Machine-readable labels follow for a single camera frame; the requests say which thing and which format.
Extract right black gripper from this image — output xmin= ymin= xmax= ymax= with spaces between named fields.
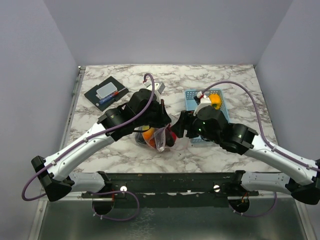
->
xmin=170 ymin=109 xmax=221 ymax=145

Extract clear pink zip top bag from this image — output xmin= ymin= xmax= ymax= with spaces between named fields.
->
xmin=134 ymin=123 xmax=190 ymax=153

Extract green orange toy mango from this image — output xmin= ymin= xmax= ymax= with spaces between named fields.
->
xmin=142 ymin=127 xmax=155 ymax=142

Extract dark purple toy eggplant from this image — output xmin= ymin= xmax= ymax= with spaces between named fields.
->
xmin=135 ymin=132 xmax=147 ymax=145

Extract yellow toy bell pepper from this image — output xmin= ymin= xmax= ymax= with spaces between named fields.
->
xmin=208 ymin=93 xmax=222 ymax=110

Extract dark red toy grapes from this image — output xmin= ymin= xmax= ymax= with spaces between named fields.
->
xmin=154 ymin=131 xmax=165 ymax=150

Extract orange toy pumpkin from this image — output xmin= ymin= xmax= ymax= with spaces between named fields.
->
xmin=147 ymin=138 xmax=157 ymax=149

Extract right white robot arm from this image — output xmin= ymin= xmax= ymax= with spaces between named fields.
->
xmin=171 ymin=106 xmax=320 ymax=205

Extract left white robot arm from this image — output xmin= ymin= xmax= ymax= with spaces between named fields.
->
xmin=31 ymin=88 xmax=171 ymax=202

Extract light blue plastic basket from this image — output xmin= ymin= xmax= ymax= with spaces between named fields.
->
xmin=184 ymin=88 xmax=231 ymax=146

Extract black foam pad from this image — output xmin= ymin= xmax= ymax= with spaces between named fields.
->
xmin=84 ymin=76 xmax=129 ymax=112

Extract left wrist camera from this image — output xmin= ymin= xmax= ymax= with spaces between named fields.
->
xmin=144 ymin=81 xmax=166 ymax=103

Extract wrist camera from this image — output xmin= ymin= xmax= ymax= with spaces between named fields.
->
xmin=193 ymin=91 xmax=211 ymax=116
xmin=144 ymin=81 xmax=166 ymax=103

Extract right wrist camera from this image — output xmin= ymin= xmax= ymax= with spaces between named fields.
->
xmin=193 ymin=91 xmax=211 ymax=116

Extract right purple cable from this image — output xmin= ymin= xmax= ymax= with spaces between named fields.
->
xmin=199 ymin=80 xmax=320 ymax=218

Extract aluminium rail frame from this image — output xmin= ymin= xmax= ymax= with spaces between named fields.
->
xmin=32 ymin=65 xmax=315 ymax=240

